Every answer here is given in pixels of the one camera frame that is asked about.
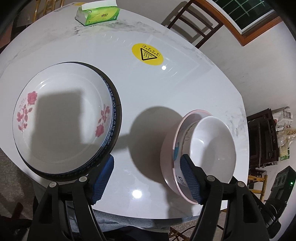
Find white bowl orange base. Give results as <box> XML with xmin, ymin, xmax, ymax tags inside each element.
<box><xmin>182</xmin><ymin>116</ymin><xmax>236</xmax><ymax>183</ymax></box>

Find white bowl blue base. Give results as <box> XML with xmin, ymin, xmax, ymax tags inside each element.
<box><xmin>172</xmin><ymin>112</ymin><xmax>215</xmax><ymax>189</ymax></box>

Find pink bowl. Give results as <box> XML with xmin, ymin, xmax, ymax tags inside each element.
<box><xmin>160</xmin><ymin>109</ymin><xmax>211</xmax><ymax>204</ymax></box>

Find blue floral plate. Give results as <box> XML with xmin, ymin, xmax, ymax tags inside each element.
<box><xmin>17</xmin><ymin>61</ymin><xmax>122</xmax><ymax>182</ymax></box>

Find white plate pink roses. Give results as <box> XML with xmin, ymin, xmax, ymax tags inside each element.
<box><xmin>12</xmin><ymin>62</ymin><xmax>114</xmax><ymax>175</ymax></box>

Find black box green light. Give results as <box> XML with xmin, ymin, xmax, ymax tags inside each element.
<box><xmin>269</xmin><ymin>166</ymin><xmax>296</xmax><ymax>202</ymax></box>

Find small yellow wooden stool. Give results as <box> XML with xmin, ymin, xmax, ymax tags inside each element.
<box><xmin>247</xmin><ymin>169</ymin><xmax>268</xmax><ymax>201</ymax></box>

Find dark wooden shelf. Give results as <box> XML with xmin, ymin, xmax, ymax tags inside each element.
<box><xmin>247</xmin><ymin>108</ymin><xmax>279</xmax><ymax>169</ymax></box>

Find bags on shelf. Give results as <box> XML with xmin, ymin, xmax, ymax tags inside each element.
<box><xmin>272</xmin><ymin>106</ymin><xmax>295</xmax><ymax>161</ymax></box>

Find yellow round warning sticker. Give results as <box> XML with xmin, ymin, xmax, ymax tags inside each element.
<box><xmin>132</xmin><ymin>43</ymin><xmax>164</xmax><ymax>66</ymax></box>

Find wooden framed window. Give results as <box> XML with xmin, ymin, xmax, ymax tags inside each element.
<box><xmin>197</xmin><ymin>0</ymin><xmax>282</xmax><ymax>46</ymax></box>

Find green tissue box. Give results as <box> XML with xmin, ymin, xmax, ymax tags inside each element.
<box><xmin>75</xmin><ymin>0</ymin><xmax>120</xmax><ymax>26</ymax></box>

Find dark wooden chair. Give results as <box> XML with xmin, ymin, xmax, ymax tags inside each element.
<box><xmin>162</xmin><ymin>1</ymin><xmax>223</xmax><ymax>49</ymax></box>

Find light wooden chair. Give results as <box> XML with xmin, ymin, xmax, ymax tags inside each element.
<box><xmin>33</xmin><ymin>0</ymin><xmax>65</xmax><ymax>22</ymax></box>

